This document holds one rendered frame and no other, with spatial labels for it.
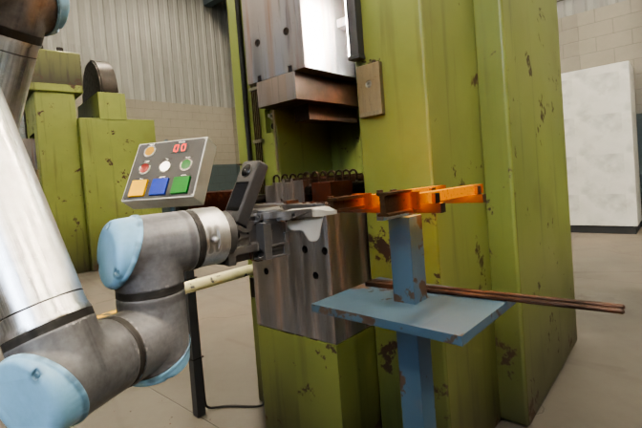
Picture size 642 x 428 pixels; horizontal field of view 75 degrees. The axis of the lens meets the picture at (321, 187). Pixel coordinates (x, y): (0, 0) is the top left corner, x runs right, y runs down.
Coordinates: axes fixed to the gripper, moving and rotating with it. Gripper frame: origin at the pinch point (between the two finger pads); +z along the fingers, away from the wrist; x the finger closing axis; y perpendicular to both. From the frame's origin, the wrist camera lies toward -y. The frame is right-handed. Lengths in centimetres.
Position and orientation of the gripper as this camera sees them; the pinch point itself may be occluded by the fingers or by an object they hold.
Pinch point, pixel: (309, 207)
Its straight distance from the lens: 80.5
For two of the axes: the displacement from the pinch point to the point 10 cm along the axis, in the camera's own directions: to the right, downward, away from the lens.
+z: 7.0, -0.7, 7.1
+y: 0.8, 10.0, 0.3
